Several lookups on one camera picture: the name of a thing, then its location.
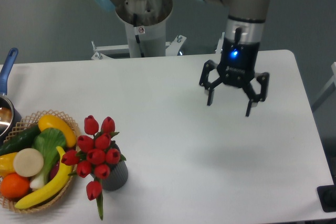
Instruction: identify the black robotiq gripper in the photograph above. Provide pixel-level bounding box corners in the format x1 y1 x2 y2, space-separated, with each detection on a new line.
198 37 270 118

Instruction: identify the red tulip bouquet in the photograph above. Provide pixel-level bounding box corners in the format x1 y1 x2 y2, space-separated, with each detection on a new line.
61 115 129 220

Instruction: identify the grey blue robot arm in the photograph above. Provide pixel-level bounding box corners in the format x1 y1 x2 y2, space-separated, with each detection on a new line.
94 0 270 109

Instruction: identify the dark grey ribbed vase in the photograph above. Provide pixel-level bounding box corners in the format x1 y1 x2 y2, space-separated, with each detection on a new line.
87 143 129 191

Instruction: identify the black device at table edge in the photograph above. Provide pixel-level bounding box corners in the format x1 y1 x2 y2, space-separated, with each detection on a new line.
317 185 335 212

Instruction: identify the green bok choy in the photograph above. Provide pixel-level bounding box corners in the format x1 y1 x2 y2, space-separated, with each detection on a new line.
30 128 66 190

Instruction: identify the yellow banana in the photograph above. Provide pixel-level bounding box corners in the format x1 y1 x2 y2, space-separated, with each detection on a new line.
14 146 72 210

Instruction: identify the dark red fruit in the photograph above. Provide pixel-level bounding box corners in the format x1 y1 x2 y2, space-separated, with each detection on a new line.
49 161 60 181

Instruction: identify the woven wicker basket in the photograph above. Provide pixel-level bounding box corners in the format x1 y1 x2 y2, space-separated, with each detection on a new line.
1 110 80 214

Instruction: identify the dark green cucumber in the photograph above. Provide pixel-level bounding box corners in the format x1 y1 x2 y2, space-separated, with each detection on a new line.
1 125 41 156

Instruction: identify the beige round disc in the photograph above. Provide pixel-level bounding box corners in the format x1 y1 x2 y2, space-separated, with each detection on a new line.
13 148 44 177

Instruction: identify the yellow bell pepper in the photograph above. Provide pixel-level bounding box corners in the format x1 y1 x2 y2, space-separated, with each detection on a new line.
0 152 17 177

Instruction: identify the orange fruit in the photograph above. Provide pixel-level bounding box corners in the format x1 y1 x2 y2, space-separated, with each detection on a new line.
1 173 30 199

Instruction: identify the white frame at right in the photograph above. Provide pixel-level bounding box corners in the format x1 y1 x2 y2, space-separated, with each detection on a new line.
311 62 335 113

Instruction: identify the blue handled saucepan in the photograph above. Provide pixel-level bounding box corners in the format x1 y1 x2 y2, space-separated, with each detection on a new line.
1 48 22 145

